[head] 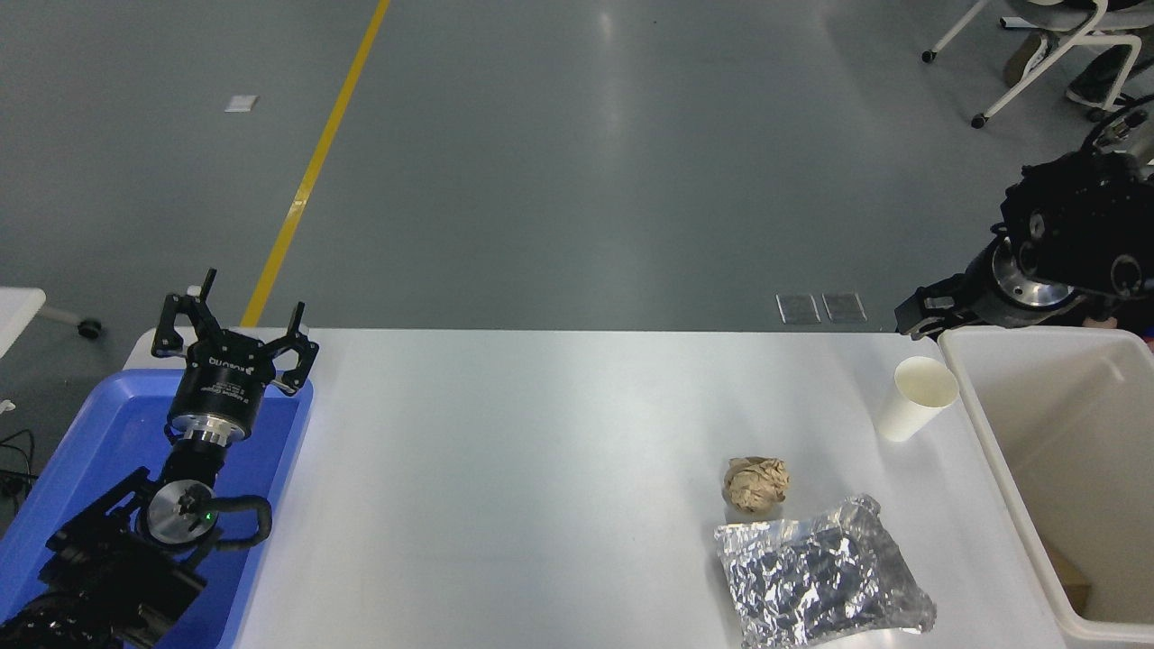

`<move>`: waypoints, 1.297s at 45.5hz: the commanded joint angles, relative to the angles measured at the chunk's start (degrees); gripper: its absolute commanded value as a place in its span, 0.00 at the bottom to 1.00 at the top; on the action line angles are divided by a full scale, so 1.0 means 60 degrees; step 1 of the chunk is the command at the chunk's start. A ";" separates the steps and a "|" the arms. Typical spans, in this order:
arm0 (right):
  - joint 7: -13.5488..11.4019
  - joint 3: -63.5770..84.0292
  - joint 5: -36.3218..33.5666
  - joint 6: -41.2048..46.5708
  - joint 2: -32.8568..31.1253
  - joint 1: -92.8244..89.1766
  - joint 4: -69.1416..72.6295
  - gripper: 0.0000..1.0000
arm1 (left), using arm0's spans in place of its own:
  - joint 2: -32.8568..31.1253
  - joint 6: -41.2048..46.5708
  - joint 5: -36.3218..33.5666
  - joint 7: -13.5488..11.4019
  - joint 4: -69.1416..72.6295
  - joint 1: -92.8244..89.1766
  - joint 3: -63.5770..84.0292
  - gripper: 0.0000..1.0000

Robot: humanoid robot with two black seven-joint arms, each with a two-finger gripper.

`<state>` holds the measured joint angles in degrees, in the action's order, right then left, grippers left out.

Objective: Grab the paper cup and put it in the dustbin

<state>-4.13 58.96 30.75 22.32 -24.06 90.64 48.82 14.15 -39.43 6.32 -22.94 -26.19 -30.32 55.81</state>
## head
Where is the white paper cup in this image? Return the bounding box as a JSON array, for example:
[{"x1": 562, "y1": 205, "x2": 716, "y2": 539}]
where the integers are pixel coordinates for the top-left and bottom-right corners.
[{"x1": 876, "y1": 356, "x2": 960, "y2": 443}]

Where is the blue plastic tray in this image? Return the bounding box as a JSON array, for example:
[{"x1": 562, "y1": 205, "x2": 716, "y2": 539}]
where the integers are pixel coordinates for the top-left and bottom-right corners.
[{"x1": 0, "y1": 365, "x2": 315, "y2": 649}]

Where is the white rolling table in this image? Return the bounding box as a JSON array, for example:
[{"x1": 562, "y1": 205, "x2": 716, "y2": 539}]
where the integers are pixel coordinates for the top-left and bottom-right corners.
[{"x1": 0, "y1": 288, "x2": 102, "y2": 358}]

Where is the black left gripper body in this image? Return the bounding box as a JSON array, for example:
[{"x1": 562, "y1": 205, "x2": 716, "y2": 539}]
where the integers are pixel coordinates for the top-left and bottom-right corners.
[{"x1": 169, "y1": 329, "x2": 279, "y2": 429}]

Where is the person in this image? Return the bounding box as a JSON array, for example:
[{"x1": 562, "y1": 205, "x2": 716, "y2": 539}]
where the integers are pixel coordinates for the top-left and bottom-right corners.
[{"x1": 1001, "y1": 0, "x2": 1154, "y2": 115}]

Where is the crumpled silver foil tray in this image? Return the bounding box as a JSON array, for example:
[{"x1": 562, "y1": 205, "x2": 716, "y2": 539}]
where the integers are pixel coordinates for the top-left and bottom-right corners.
[{"x1": 714, "y1": 494, "x2": 937, "y2": 649}]

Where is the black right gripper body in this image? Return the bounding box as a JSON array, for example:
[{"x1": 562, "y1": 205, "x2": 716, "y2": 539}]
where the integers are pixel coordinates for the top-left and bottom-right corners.
[{"x1": 956, "y1": 239, "x2": 1025, "y2": 327}]

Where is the large pale plastic bin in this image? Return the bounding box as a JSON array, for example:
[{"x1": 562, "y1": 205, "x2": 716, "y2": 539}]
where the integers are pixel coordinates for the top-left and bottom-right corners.
[{"x1": 938, "y1": 324, "x2": 1154, "y2": 644}]

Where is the black floor cable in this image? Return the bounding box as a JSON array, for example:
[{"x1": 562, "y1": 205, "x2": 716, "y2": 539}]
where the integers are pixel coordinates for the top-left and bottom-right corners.
[{"x1": 0, "y1": 427, "x2": 37, "y2": 498}]

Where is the crumpled tan paper ball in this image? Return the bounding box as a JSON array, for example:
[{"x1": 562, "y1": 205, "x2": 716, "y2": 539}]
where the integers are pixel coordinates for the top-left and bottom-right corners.
[{"x1": 723, "y1": 455, "x2": 792, "y2": 516}]

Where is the white wheeled chair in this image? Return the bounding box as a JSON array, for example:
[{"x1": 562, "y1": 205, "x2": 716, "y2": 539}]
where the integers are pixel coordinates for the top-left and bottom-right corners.
[{"x1": 920, "y1": 0, "x2": 1154, "y2": 131}]

